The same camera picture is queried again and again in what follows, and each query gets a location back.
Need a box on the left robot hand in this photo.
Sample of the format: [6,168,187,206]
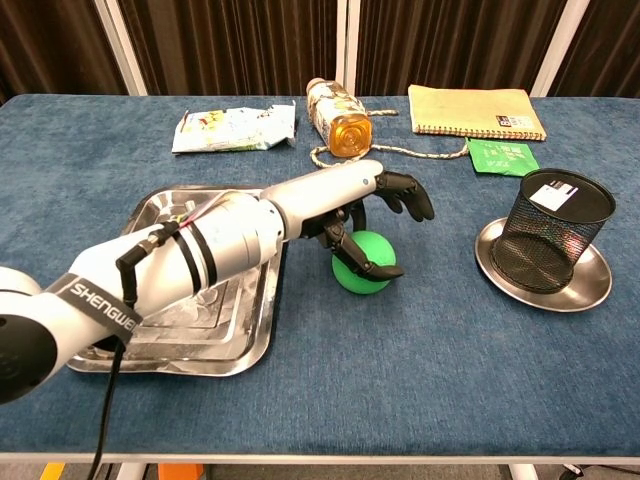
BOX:
[260,159,435,281]

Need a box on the green foam ball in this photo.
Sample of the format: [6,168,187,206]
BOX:
[331,230,398,295]

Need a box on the black mesh pen cup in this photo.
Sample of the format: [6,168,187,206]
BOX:
[490,167,617,295]

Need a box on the amber tea bottle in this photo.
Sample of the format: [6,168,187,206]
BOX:
[305,77,374,158]

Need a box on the white snack packet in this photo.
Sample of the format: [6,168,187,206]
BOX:
[170,99,298,154]

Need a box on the tan spiral notebook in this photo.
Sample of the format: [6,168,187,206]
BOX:
[407,83,548,143]

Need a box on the rectangular stainless steel tray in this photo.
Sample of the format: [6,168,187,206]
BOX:
[66,184,290,377]

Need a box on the blue table cloth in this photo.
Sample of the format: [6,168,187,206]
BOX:
[0,93,640,457]

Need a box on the dark brown curtain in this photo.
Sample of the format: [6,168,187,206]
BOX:
[549,0,640,99]
[355,0,570,98]
[0,0,126,105]
[117,0,341,97]

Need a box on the green sachet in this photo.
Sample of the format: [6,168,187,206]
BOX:
[465,137,545,180]

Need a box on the round stainless steel plate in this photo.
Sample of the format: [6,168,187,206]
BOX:
[474,216,614,314]

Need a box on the orange floor object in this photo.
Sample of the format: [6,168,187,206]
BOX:
[157,463,206,480]

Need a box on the beige twisted rope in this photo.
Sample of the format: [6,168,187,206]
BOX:
[309,108,471,172]

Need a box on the white divider post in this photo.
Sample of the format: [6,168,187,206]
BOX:
[335,0,362,98]
[529,0,592,99]
[94,0,149,97]

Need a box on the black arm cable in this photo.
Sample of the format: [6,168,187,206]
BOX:
[89,222,181,480]

